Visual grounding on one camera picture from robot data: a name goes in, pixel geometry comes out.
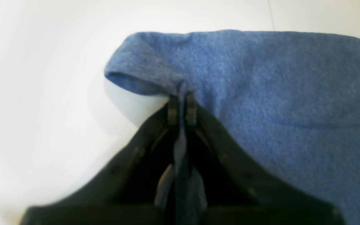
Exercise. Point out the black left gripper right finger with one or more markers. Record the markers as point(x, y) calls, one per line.
point(238, 190)

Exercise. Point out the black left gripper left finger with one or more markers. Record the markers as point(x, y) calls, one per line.
point(123, 192)

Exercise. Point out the blue T-shirt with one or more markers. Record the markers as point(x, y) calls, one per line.
point(290, 99)

